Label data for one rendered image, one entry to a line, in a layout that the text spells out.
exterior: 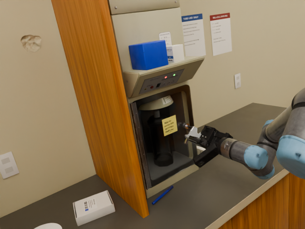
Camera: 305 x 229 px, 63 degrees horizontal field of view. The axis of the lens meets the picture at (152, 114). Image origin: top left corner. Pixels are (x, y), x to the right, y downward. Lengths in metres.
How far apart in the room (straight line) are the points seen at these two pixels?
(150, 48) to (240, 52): 1.33
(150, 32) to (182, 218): 0.73
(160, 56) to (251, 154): 0.46
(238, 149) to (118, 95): 0.46
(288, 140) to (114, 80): 0.54
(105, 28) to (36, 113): 0.64
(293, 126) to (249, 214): 0.70
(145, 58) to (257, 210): 0.85
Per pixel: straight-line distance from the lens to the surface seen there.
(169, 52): 1.00
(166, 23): 1.08
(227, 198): 1.13
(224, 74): 2.01
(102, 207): 1.13
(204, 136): 1.04
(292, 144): 0.62
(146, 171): 1.10
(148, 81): 0.92
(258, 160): 0.90
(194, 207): 1.10
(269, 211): 1.42
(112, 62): 0.84
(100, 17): 0.85
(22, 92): 1.30
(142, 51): 0.88
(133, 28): 0.99
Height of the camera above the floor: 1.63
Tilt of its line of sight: 18 degrees down
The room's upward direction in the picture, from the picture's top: 9 degrees counter-clockwise
